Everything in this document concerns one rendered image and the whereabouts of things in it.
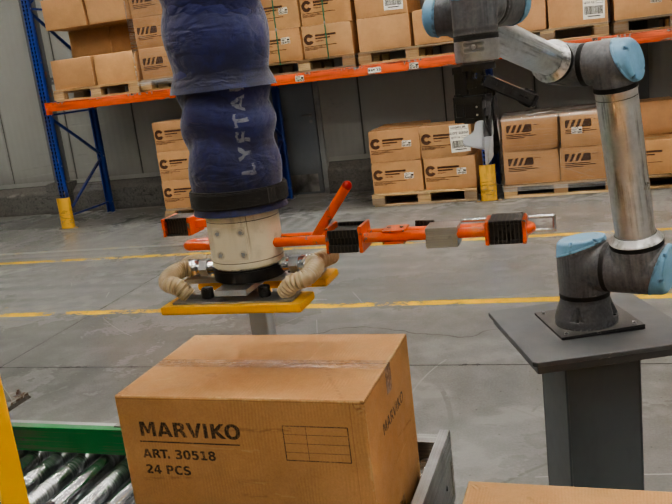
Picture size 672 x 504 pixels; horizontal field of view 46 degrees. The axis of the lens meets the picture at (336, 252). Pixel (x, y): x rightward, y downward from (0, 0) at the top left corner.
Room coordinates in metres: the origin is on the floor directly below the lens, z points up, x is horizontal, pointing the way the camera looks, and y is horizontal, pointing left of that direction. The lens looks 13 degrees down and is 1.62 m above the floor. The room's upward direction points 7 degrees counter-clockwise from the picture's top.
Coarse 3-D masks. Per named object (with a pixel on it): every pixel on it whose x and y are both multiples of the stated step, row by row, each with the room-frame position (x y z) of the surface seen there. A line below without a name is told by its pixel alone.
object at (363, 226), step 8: (336, 224) 1.77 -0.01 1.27; (344, 224) 1.78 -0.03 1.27; (352, 224) 1.77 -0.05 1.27; (360, 224) 1.71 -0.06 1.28; (368, 224) 1.74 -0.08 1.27; (328, 232) 1.69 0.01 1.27; (336, 232) 1.69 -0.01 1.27; (344, 232) 1.68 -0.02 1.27; (352, 232) 1.68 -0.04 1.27; (360, 232) 1.68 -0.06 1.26; (328, 240) 1.70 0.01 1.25; (336, 240) 1.70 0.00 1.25; (344, 240) 1.69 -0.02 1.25; (352, 240) 1.69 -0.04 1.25; (360, 240) 1.68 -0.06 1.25; (328, 248) 1.70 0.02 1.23; (336, 248) 1.69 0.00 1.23; (344, 248) 1.68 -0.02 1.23; (352, 248) 1.68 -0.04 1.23; (360, 248) 1.68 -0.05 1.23
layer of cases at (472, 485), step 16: (464, 496) 1.77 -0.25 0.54; (480, 496) 1.76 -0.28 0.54; (496, 496) 1.75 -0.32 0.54; (512, 496) 1.74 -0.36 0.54; (528, 496) 1.73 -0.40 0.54; (544, 496) 1.73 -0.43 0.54; (560, 496) 1.72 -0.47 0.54; (576, 496) 1.71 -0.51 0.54; (592, 496) 1.70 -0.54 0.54; (608, 496) 1.69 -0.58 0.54; (624, 496) 1.68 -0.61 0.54; (640, 496) 1.68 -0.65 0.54; (656, 496) 1.67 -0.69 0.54
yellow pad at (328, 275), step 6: (324, 270) 1.87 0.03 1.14; (330, 270) 1.87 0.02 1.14; (336, 270) 1.88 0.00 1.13; (324, 276) 1.82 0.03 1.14; (330, 276) 1.83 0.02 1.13; (336, 276) 1.88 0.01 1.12; (264, 282) 1.85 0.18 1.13; (270, 282) 1.84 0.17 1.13; (276, 282) 1.84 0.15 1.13; (318, 282) 1.80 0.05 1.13; (324, 282) 1.80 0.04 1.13; (330, 282) 1.83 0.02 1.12; (216, 288) 1.89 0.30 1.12
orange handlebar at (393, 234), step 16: (464, 224) 1.67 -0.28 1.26; (480, 224) 1.65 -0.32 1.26; (528, 224) 1.59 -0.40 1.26; (192, 240) 1.86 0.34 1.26; (208, 240) 1.85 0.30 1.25; (288, 240) 1.74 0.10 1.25; (304, 240) 1.73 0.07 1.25; (320, 240) 1.72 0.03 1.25; (368, 240) 1.69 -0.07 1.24; (384, 240) 1.68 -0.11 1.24; (400, 240) 1.67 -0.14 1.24
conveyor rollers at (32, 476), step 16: (32, 464) 2.28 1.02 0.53; (48, 464) 2.23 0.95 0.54; (64, 464) 2.29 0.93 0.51; (80, 464) 2.22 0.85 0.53; (96, 464) 2.18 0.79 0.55; (112, 464) 2.22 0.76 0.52; (32, 480) 2.15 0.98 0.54; (48, 480) 2.11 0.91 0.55; (64, 480) 2.14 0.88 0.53; (80, 480) 2.09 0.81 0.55; (96, 480) 2.14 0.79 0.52; (112, 480) 2.08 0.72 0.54; (32, 496) 2.03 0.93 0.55; (48, 496) 2.07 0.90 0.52; (64, 496) 2.02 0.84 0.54; (80, 496) 2.07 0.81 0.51; (96, 496) 2.00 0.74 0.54; (128, 496) 1.99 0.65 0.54
